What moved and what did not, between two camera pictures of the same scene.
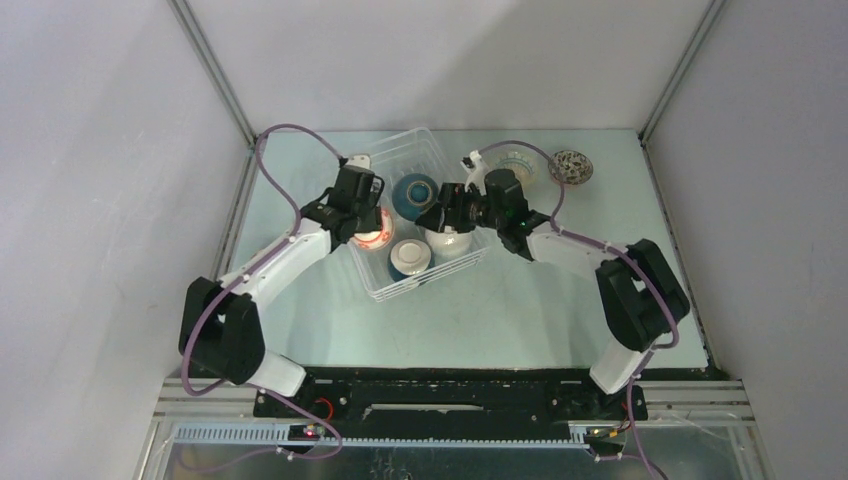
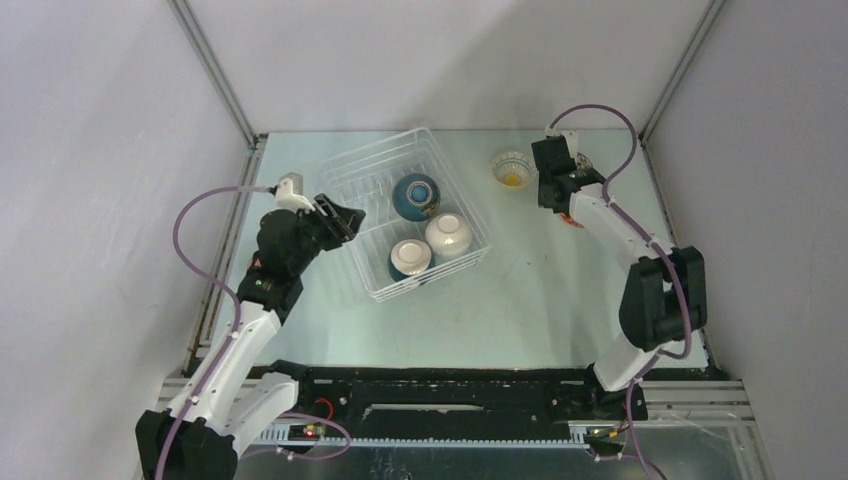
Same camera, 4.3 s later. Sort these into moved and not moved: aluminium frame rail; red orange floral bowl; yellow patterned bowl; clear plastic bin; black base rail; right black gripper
Moved: right black gripper; red orange floral bowl
Not moved: aluminium frame rail; black base rail; clear plastic bin; yellow patterned bowl
